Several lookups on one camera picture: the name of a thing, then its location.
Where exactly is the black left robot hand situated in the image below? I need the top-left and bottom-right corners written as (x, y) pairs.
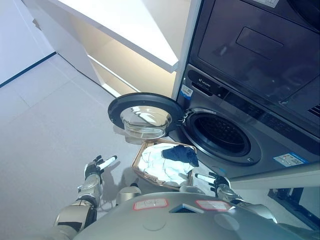
top-left (83, 154), bottom-right (118, 181)

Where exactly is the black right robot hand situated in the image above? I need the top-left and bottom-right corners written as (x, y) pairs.
top-left (194, 171), bottom-right (232, 198)

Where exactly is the dark blue cloth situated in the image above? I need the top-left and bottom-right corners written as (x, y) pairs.
top-left (161, 145), bottom-right (200, 168)

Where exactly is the white cloth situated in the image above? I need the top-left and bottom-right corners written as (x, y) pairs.
top-left (139, 143), bottom-right (193, 187)

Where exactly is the brown woven laundry basket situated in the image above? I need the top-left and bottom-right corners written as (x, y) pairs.
top-left (131, 139), bottom-right (197, 192)

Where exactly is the grey front-load washing machine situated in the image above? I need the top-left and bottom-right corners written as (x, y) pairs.
top-left (166, 63), bottom-right (320, 180)

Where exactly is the round washing machine door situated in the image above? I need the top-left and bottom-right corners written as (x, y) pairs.
top-left (107, 92), bottom-right (187, 141)

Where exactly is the silver right robot leg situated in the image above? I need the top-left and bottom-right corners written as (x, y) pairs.
top-left (178, 184), bottom-right (209, 195)

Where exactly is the silver robot leg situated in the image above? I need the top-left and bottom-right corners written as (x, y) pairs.
top-left (178, 184), bottom-right (209, 195)
top-left (115, 182), bottom-right (142, 208)

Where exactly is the silver left robot leg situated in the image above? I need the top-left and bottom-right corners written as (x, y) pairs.
top-left (115, 182), bottom-right (142, 208)

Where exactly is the white ledge board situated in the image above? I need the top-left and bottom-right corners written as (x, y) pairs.
top-left (229, 175), bottom-right (320, 191)

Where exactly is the silver robot torso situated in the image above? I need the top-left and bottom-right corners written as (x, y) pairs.
top-left (74, 191), bottom-right (320, 240)

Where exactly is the wide blue white label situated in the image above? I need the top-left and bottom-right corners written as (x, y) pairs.
top-left (273, 153), bottom-right (311, 167)

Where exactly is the black metal stand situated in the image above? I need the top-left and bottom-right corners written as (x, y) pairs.
top-left (267, 187), bottom-right (320, 231)

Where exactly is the small blue white label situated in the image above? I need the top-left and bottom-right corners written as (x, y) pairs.
top-left (180, 84), bottom-right (195, 97)

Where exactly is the dark baseboard strip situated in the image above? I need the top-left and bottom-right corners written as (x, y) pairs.
top-left (0, 51), bottom-right (57, 89)

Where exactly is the dark grey dryer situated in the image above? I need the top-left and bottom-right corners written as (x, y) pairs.
top-left (188, 0), bottom-right (320, 118)

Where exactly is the white shelving cabinet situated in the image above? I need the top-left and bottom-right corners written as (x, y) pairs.
top-left (22, 0), bottom-right (204, 101)

